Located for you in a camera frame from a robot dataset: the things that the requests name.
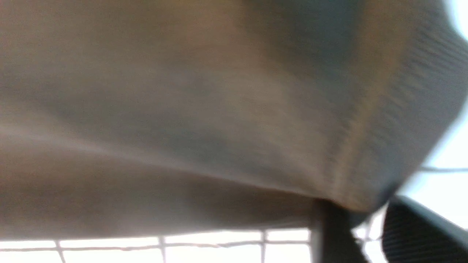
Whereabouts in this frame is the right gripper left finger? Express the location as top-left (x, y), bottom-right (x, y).
top-left (311, 199), bottom-right (367, 263)

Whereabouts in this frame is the gray long-sleeve top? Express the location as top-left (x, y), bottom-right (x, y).
top-left (0, 0), bottom-right (468, 241)

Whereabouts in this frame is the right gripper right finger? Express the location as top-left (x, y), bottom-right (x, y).
top-left (382, 196), bottom-right (468, 263)

